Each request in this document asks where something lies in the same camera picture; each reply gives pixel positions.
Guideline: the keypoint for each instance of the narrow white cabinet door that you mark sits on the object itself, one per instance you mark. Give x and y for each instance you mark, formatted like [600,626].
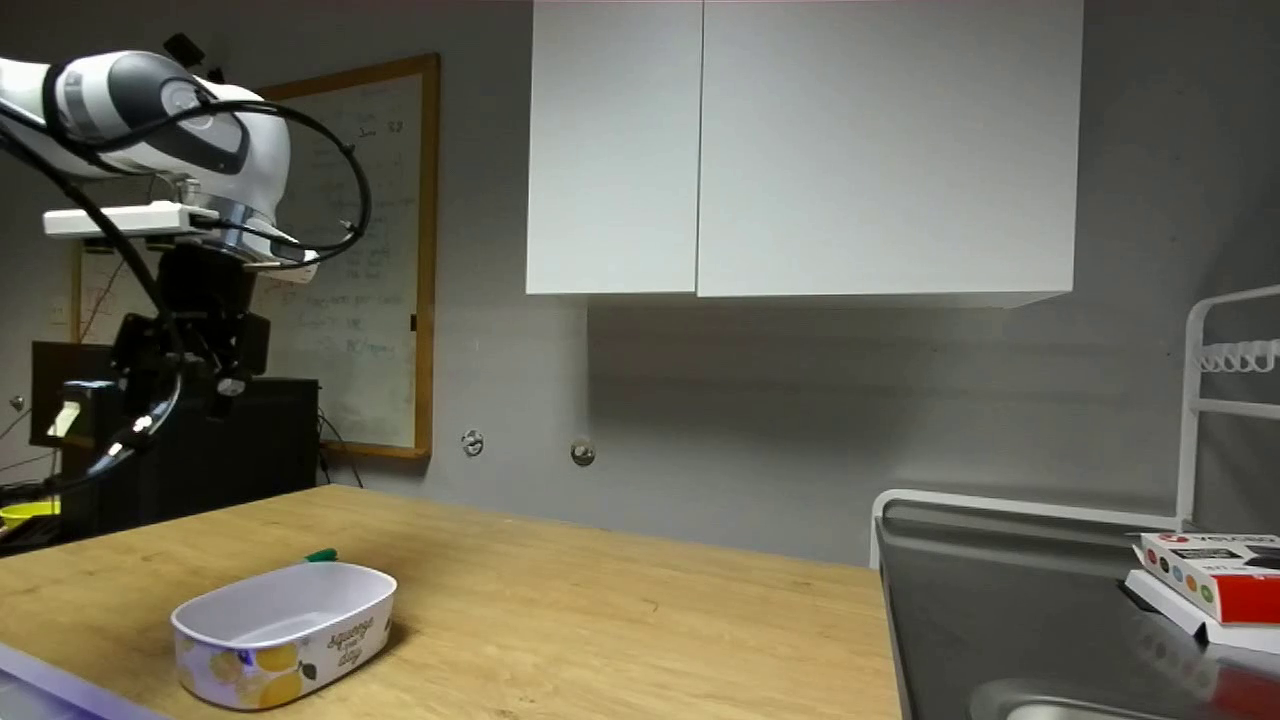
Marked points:
[615,150]

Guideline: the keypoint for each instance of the flat white box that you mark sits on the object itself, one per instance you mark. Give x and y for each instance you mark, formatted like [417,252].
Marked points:
[1175,605]

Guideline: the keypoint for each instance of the red and white box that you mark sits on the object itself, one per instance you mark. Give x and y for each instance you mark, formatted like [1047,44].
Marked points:
[1215,580]

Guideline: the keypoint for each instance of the black computer case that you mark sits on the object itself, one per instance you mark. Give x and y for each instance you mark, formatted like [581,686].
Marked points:
[250,450]

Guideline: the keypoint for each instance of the steel sink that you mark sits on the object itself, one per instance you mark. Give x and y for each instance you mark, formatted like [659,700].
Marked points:
[1090,705]

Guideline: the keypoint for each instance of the wide white cabinet door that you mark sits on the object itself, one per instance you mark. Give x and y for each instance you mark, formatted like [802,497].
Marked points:
[890,150]

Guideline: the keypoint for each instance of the yellow bowl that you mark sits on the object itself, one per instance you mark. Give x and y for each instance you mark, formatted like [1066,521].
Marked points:
[25,512]

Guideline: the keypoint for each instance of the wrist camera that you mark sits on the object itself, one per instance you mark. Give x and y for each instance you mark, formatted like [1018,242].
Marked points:
[120,220]

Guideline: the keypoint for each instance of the steel sink unit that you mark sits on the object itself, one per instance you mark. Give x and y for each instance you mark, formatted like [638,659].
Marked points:
[1010,610]

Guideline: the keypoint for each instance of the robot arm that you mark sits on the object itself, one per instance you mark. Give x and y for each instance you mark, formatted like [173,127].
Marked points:
[150,110]

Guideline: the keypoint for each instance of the green marker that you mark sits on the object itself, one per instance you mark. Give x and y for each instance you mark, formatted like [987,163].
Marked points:
[322,555]

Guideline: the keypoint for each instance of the black monitor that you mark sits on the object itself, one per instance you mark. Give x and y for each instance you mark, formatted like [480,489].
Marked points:
[60,375]

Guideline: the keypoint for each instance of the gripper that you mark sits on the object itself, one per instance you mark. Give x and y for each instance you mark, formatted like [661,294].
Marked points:
[205,290]

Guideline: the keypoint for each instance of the wood framed whiteboard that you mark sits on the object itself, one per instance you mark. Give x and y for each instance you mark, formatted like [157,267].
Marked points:
[385,330]

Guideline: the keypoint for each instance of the white lunchbox with lemon print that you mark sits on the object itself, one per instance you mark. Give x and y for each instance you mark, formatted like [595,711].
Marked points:
[285,640]

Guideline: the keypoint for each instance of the metal wall fitting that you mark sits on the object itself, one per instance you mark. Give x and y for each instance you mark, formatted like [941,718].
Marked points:
[583,452]
[472,441]

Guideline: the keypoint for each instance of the white wall cabinet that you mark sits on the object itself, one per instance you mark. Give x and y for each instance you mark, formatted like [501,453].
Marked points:
[800,150]

